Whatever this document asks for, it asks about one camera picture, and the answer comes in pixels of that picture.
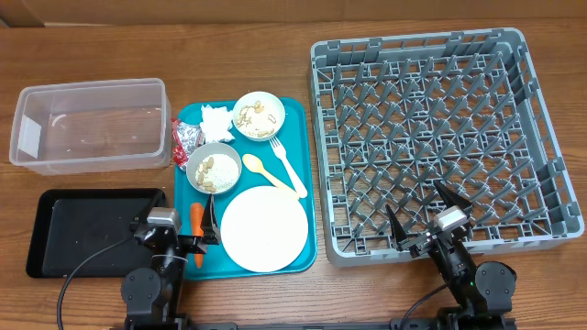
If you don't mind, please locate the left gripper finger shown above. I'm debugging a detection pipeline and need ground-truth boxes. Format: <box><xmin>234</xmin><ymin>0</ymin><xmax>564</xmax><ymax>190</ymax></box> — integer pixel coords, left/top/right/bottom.
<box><xmin>200</xmin><ymin>194</ymin><xmax>221</xmax><ymax>245</ymax></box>
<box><xmin>135</xmin><ymin>190</ymin><xmax>165</xmax><ymax>224</ymax></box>

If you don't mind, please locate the pink round plate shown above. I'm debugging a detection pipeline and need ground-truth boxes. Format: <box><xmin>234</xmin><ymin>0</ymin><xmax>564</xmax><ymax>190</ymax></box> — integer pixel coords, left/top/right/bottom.
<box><xmin>220</xmin><ymin>186</ymin><xmax>309</xmax><ymax>273</ymax></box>

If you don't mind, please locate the crumpled white napkin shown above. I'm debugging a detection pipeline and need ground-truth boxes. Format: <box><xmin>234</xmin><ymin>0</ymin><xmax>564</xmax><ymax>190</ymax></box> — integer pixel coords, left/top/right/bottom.
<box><xmin>199</xmin><ymin>104</ymin><xmax>234</xmax><ymax>144</ymax></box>

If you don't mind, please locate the cream bowl with peanuts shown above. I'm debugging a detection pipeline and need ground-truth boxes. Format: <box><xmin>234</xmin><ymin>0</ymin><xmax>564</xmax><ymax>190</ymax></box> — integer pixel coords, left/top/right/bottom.
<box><xmin>232</xmin><ymin>91</ymin><xmax>285</xmax><ymax>141</ymax></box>

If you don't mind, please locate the black plastic tray bin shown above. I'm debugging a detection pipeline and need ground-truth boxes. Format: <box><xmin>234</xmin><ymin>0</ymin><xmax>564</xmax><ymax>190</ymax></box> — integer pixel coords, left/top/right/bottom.
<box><xmin>26</xmin><ymin>188</ymin><xmax>159</xmax><ymax>279</ymax></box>

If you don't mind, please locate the orange carrot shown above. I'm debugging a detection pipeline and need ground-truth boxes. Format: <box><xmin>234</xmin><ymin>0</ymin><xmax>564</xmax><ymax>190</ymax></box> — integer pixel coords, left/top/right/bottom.
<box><xmin>190</xmin><ymin>203</ymin><xmax>205</xmax><ymax>269</ymax></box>

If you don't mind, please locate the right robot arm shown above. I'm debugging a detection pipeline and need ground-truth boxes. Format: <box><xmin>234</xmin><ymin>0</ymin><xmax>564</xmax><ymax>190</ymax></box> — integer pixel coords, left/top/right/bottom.
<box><xmin>385</xmin><ymin>181</ymin><xmax>517</xmax><ymax>329</ymax></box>

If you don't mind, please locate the yellow plastic spoon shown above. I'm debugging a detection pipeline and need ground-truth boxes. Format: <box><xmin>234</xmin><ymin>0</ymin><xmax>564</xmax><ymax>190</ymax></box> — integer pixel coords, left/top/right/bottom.
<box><xmin>242</xmin><ymin>154</ymin><xmax>299</xmax><ymax>200</ymax></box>

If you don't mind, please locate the teal plastic tray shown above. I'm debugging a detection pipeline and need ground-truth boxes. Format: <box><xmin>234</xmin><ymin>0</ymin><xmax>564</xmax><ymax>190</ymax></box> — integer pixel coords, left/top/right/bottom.
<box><xmin>174</xmin><ymin>97</ymin><xmax>317</xmax><ymax>281</ymax></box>

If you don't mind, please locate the clear plastic bin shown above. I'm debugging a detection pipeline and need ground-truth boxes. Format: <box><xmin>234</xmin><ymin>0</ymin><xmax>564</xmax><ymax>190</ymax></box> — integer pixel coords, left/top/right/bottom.
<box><xmin>9</xmin><ymin>78</ymin><xmax>172</xmax><ymax>176</ymax></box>

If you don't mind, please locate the red silver foil wrapper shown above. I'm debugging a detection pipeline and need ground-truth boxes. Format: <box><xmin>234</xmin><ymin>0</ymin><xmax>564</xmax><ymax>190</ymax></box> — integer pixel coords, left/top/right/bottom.
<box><xmin>172</xmin><ymin>118</ymin><xmax>205</xmax><ymax>171</ymax></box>

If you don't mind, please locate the grey dishwasher rack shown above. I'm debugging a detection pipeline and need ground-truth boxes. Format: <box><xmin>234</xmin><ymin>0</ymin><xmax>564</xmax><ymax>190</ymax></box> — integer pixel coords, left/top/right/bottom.
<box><xmin>310</xmin><ymin>27</ymin><xmax>585</xmax><ymax>267</ymax></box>

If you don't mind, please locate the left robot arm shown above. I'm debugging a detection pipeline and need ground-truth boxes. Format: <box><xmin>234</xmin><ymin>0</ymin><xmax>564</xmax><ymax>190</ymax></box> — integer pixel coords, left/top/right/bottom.
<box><xmin>121</xmin><ymin>195</ymin><xmax>220</xmax><ymax>330</ymax></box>

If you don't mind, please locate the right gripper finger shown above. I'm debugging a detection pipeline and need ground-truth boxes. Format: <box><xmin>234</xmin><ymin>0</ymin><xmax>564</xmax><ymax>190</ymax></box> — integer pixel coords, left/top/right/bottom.
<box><xmin>434</xmin><ymin>181</ymin><xmax>472</xmax><ymax>212</ymax></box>
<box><xmin>385</xmin><ymin>204</ymin><xmax>408</xmax><ymax>248</ymax></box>

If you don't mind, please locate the grey bowl with rice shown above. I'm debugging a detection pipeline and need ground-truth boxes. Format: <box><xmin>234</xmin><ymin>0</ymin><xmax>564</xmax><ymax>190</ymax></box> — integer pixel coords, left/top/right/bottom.
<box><xmin>185</xmin><ymin>142</ymin><xmax>242</xmax><ymax>194</ymax></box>

